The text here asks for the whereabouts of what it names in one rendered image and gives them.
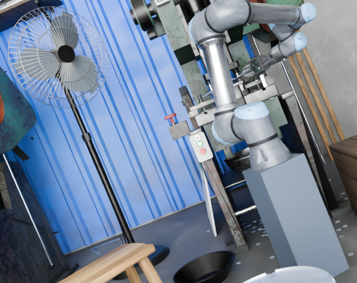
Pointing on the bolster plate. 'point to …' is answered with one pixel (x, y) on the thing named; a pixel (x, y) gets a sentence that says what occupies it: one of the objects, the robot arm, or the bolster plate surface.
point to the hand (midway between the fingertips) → (245, 73)
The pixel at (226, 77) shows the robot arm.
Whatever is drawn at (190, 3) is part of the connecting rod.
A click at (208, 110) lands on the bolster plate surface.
